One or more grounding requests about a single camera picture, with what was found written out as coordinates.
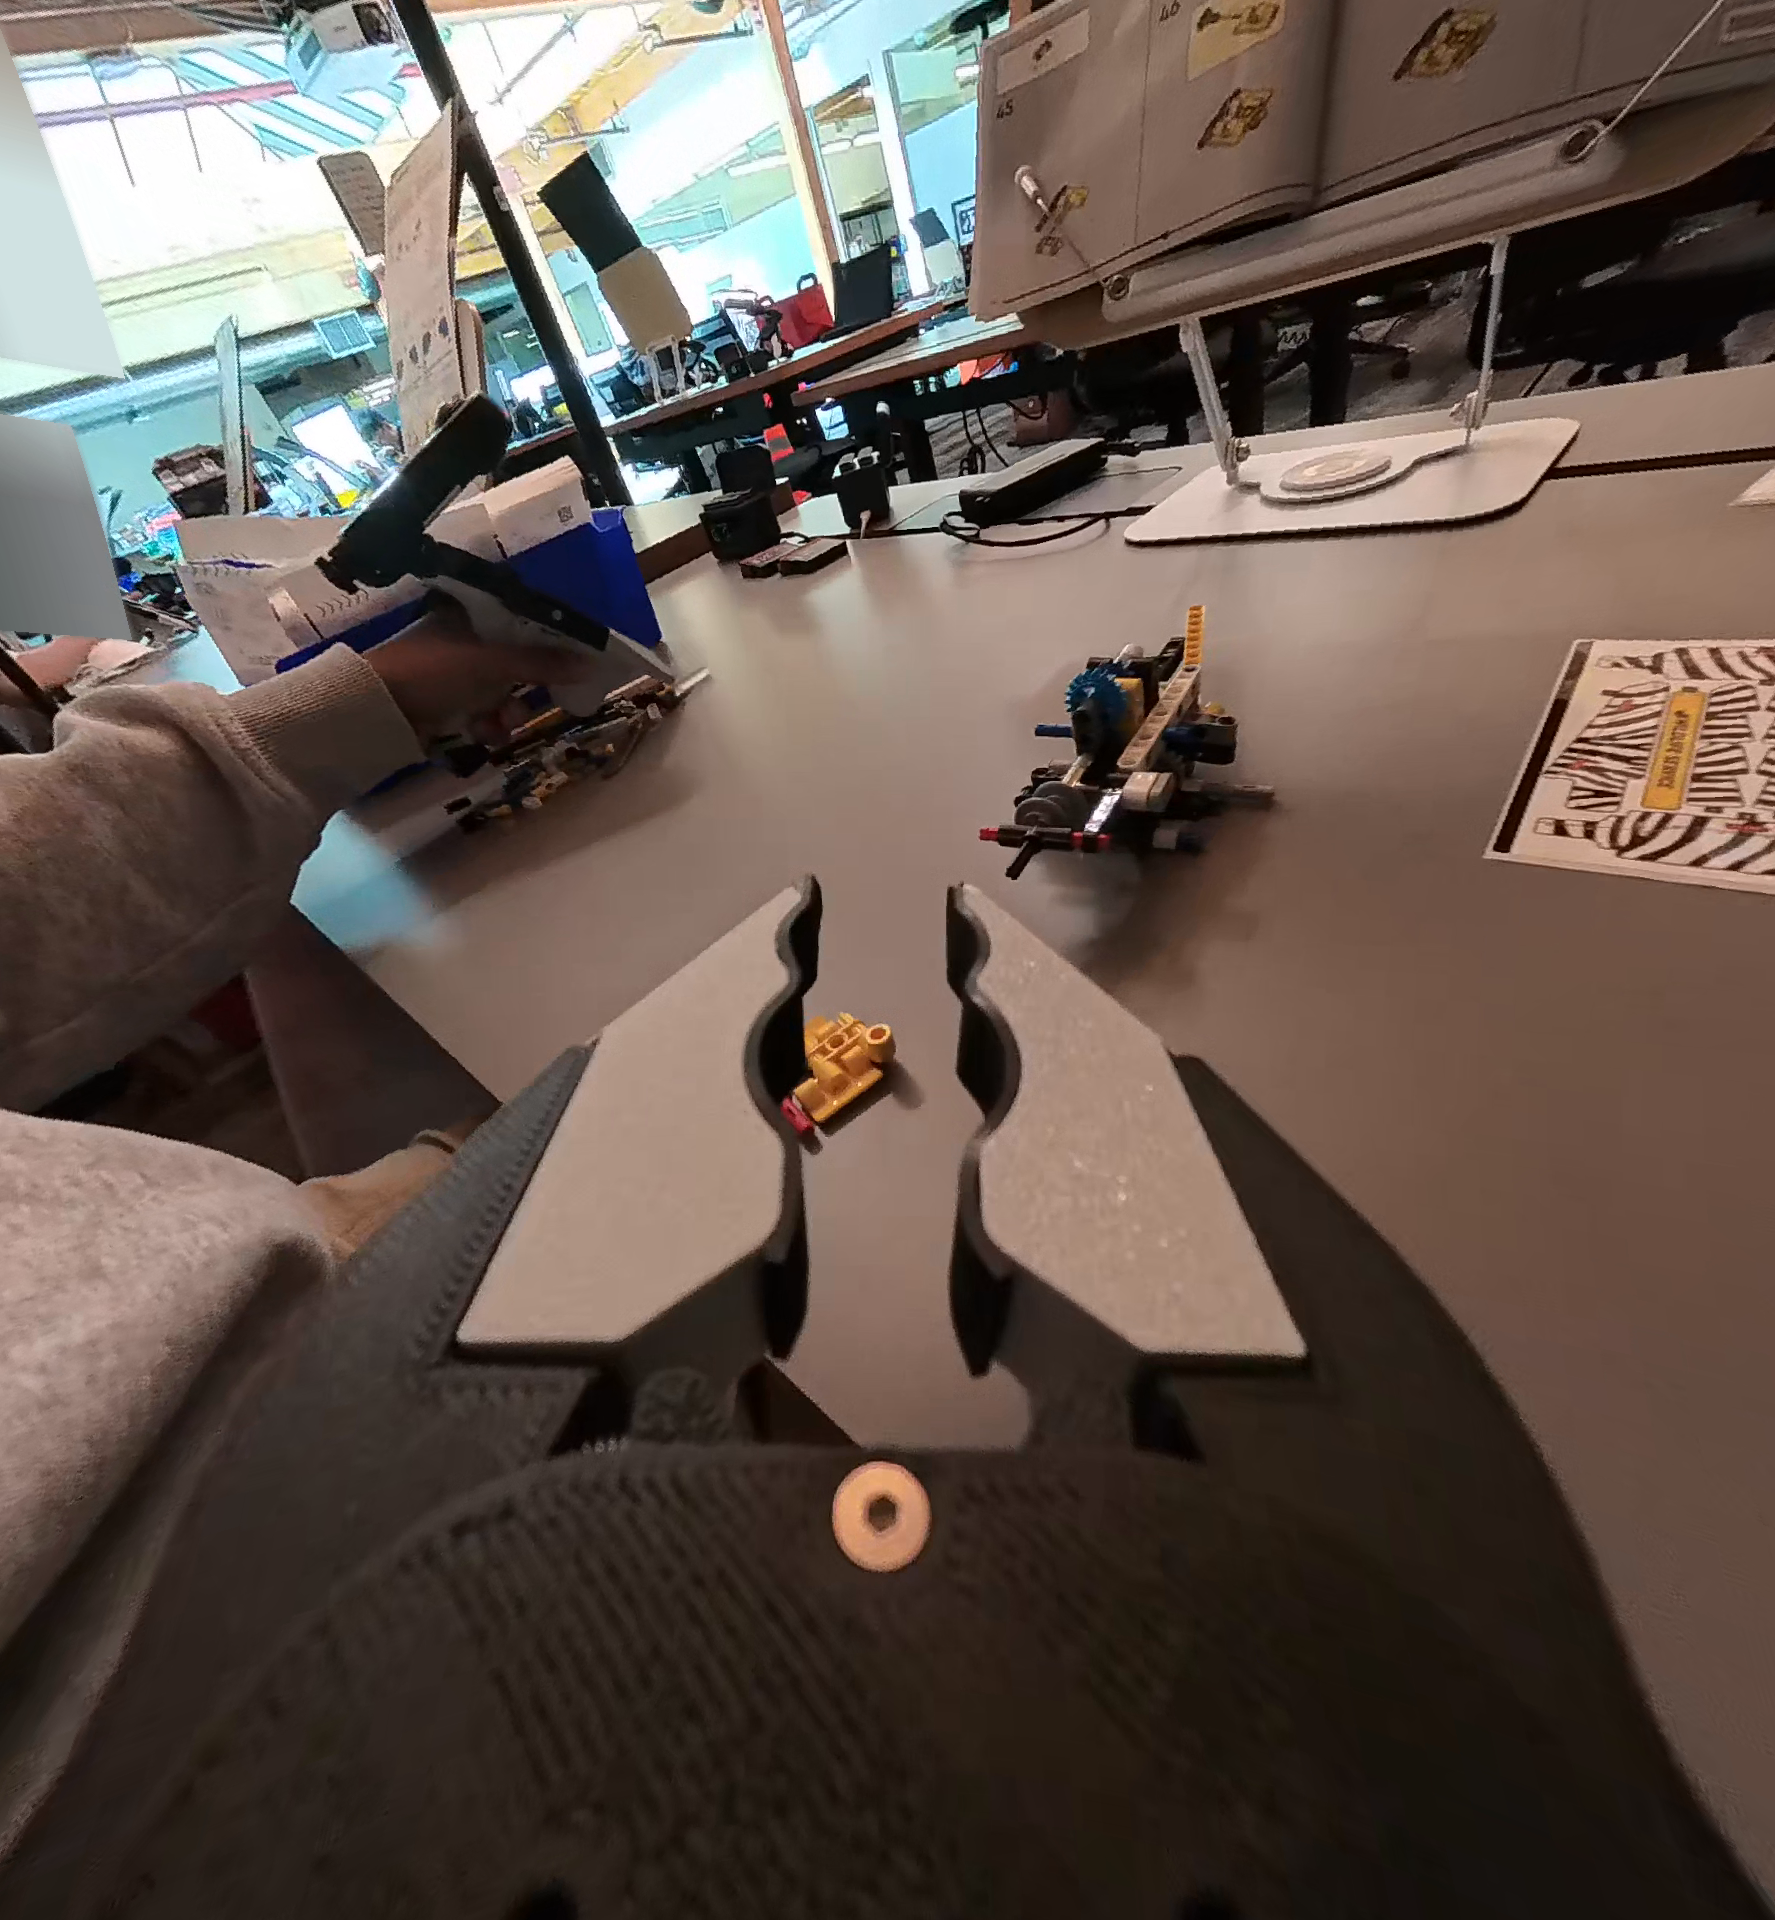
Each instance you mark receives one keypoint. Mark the person's beige trousers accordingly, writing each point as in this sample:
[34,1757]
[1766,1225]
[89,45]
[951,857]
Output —
[389,1183]

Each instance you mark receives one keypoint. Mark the person's left forearm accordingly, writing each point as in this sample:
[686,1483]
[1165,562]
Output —
[155,836]

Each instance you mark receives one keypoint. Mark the yellow lego block with red pin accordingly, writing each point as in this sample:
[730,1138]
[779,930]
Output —
[846,1060]

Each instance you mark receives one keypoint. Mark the red bag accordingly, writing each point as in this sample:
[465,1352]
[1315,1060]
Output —
[802,307]

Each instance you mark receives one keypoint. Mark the zebra striped sticker sheet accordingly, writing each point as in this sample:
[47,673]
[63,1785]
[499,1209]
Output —
[1648,766]

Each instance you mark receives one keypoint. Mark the black power adapter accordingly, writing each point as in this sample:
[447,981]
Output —
[739,522]

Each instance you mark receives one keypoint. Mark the grey desk mat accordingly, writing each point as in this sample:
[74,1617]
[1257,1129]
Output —
[1141,485]

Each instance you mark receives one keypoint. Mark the person's left hand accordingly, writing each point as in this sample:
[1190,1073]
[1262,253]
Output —
[469,694]

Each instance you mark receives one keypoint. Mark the printed cardboard sheet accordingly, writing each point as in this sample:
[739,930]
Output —
[435,270]

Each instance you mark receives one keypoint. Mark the open instruction booklet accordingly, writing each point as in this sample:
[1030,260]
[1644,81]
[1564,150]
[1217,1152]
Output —
[1277,120]

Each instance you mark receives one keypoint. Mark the blue plastic bin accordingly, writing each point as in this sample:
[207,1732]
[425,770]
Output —
[601,586]

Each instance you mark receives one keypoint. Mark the person's grey sweatshirt torso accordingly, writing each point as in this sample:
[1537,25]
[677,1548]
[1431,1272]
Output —
[74,1352]

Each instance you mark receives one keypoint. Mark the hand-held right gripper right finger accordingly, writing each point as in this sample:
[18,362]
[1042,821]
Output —
[1130,1183]

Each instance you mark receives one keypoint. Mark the black metal pole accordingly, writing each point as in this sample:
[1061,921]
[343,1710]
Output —
[530,270]

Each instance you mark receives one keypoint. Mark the partly built lego vehicle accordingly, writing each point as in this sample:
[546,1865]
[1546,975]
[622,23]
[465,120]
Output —
[1130,747]

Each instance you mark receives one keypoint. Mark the black and white panel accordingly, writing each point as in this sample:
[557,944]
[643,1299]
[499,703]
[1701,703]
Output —
[589,211]

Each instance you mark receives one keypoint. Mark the pile of lego pieces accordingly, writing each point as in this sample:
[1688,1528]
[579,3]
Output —
[589,741]

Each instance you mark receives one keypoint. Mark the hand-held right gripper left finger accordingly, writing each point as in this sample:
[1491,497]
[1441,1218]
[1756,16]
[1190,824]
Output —
[636,1183]

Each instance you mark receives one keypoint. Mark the long wooden desk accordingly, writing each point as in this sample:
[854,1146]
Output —
[887,357]

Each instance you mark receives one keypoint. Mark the black power brick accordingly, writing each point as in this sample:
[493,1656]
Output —
[1030,480]

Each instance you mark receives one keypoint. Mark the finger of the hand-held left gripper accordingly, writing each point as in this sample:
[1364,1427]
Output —
[566,656]
[530,601]

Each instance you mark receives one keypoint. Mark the white cardboard box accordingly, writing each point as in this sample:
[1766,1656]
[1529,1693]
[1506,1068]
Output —
[538,506]

